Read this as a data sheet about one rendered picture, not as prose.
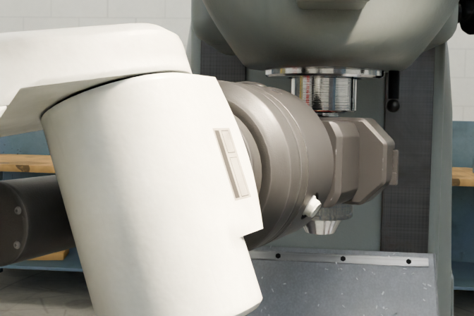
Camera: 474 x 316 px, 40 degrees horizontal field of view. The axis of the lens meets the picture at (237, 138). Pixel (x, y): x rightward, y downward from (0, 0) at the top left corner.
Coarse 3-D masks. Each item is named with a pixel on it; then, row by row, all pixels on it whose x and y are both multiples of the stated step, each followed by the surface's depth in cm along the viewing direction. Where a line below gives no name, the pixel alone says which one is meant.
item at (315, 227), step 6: (312, 222) 46; (318, 222) 46; (324, 222) 46; (330, 222) 46; (336, 222) 46; (306, 228) 47; (312, 228) 46; (318, 228) 46; (324, 228) 46; (330, 228) 46; (336, 228) 47; (324, 234) 47
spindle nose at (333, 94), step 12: (300, 84) 46; (312, 84) 45; (324, 84) 45; (336, 84) 45; (348, 84) 45; (300, 96) 46; (312, 96) 45; (324, 96) 45; (336, 96) 45; (348, 96) 45; (312, 108) 45; (324, 108) 45; (336, 108) 45; (348, 108) 45
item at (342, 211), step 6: (342, 204) 46; (324, 210) 45; (330, 210) 45; (336, 210) 45; (342, 210) 46; (348, 210) 46; (318, 216) 45; (324, 216) 45; (330, 216) 45; (336, 216) 45; (342, 216) 46; (348, 216) 46
